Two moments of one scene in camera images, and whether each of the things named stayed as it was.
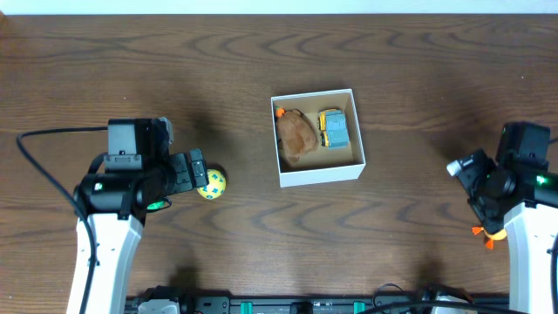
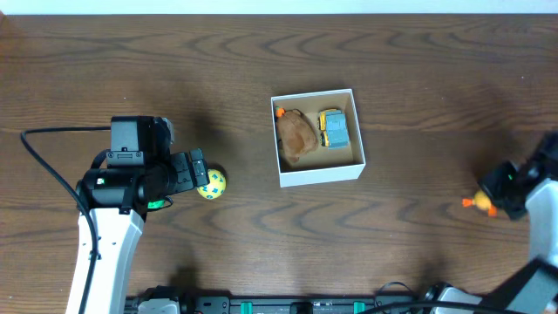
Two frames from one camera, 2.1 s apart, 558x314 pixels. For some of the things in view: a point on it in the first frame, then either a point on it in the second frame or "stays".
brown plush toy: (296, 134) stays
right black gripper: (482, 215) → (494, 192)
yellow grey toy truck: (333, 129) stays
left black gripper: (196, 168) stays
